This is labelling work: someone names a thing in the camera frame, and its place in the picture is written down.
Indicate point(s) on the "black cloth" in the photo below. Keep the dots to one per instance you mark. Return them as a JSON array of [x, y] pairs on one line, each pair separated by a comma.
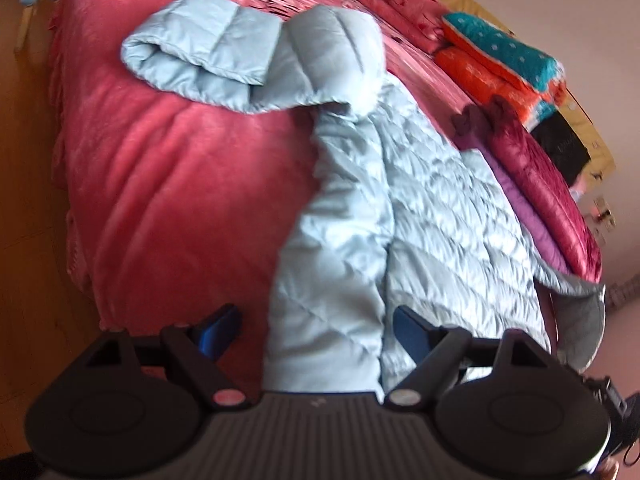
[[562, 147]]

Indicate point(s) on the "folded purple quilt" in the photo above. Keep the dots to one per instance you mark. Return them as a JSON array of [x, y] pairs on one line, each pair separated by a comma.
[[530, 220]]

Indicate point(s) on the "folded pink printed blanket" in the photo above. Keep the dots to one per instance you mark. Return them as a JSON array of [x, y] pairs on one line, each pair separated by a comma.
[[400, 5]]

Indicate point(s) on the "light blue down jacket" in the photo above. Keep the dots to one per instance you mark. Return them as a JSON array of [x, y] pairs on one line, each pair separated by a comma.
[[435, 200]]

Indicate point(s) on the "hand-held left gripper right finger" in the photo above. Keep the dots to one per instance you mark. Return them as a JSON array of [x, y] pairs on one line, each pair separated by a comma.
[[412, 330]]

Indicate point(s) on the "wall outlet panel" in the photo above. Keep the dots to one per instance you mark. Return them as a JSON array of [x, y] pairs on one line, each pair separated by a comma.
[[606, 212]]

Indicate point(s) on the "grey patterned curtain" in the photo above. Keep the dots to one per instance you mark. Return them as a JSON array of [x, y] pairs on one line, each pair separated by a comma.
[[622, 292]]

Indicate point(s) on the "magenta puffer jacket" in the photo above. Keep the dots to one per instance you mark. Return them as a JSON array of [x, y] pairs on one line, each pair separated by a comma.
[[545, 185]]

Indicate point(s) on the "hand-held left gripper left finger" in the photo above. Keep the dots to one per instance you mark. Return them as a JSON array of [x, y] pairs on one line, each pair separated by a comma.
[[217, 327]]

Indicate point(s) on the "yellow wooden headboard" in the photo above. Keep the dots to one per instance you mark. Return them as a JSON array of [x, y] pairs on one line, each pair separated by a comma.
[[597, 145]]

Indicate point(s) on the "pink fleece bed blanket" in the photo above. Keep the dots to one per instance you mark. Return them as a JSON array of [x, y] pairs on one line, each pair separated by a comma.
[[165, 160]]

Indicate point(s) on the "teal and orange quilt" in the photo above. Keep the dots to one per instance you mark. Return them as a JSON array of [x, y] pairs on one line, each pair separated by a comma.
[[500, 60]]

